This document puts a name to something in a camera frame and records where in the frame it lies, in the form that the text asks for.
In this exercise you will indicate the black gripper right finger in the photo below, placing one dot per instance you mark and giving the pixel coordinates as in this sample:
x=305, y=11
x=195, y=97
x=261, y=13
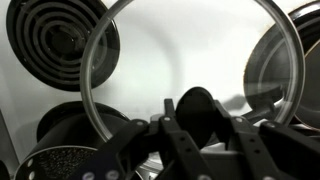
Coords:
x=253, y=146

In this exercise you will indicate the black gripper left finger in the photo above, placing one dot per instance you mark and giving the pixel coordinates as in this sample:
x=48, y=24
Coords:
x=180, y=146

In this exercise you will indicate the glass lid with black knob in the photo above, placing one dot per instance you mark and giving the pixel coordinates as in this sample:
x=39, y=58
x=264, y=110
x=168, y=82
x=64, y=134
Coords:
x=195, y=113

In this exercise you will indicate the black cooking pot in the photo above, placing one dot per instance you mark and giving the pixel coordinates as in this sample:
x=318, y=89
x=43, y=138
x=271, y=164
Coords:
x=66, y=133

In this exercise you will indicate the white electric stove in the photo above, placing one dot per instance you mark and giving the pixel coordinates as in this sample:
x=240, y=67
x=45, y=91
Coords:
x=23, y=96

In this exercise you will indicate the black coil burner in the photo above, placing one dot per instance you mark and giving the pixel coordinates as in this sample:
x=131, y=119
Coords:
x=40, y=50
x=53, y=111

